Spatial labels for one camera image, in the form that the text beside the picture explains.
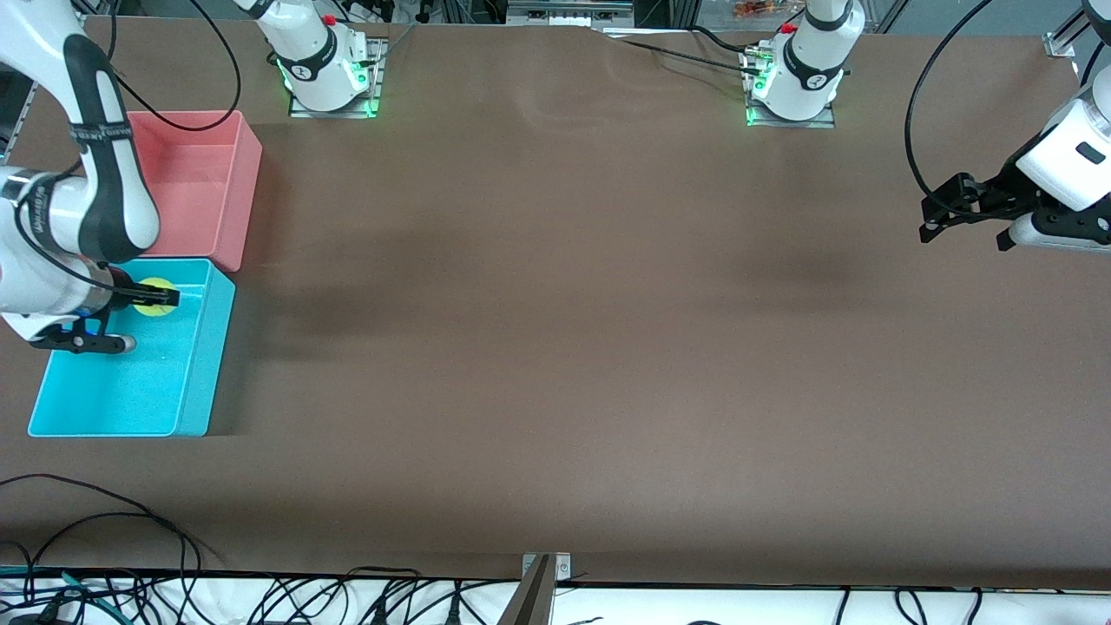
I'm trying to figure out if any yellow-green tennis ball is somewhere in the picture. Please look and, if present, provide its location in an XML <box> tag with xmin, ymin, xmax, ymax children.
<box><xmin>135</xmin><ymin>277</ymin><xmax>179</xmax><ymax>319</ymax></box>

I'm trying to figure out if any blue plastic bin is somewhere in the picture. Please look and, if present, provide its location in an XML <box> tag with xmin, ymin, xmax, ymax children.
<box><xmin>27</xmin><ymin>258</ymin><xmax>237</xmax><ymax>438</ymax></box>

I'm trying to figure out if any pink plastic bin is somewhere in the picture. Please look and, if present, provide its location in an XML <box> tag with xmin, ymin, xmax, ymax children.
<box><xmin>126</xmin><ymin>109</ymin><xmax>264</xmax><ymax>273</ymax></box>

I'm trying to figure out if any metal equipment unit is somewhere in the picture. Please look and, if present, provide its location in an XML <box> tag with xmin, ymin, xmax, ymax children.
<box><xmin>506</xmin><ymin>0</ymin><xmax>634</xmax><ymax>29</ymax></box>

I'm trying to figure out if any grey metal bar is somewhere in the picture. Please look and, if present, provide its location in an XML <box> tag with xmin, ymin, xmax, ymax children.
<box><xmin>496</xmin><ymin>556</ymin><xmax>556</xmax><ymax>625</ymax></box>

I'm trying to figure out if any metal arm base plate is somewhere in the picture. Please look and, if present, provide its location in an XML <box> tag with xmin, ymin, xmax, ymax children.
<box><xmin>746</xmin><ymin>102</ymin><xmax>836</xmax><ymax>129</ymax></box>
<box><xmin>288</xmin><ymin>39</ymin><xmax>383</xmax><ymax>119</ymax></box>

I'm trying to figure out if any long looping black cable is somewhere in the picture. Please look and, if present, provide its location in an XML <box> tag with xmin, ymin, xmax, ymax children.
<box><xmin>0</xmin><ymin>473</ymin><xmax>202</xmax><ymax>600</ymax></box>

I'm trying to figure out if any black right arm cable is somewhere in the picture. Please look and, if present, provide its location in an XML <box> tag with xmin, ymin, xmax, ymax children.
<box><xmin>104</xmin><ymin>0</ymin><xmax>242</xmax><ymax>133</ymax></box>

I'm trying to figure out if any black base cable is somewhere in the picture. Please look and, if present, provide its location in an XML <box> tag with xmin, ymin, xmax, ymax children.
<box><xmin>621</xmin><ymin>39</ymin><xmax>765</xmax><ymax>76</ymax></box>
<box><xmin>690</xmin><ymin>26</ymin><xmax>758</xmax><ymax>55</ymax></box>

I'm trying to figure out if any silver table edge bracket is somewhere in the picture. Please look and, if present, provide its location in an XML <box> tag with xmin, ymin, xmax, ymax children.
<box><xmin>521</xmin><ymin>552</ymin><xmax>572</xmax><ymax>584</ymax></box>

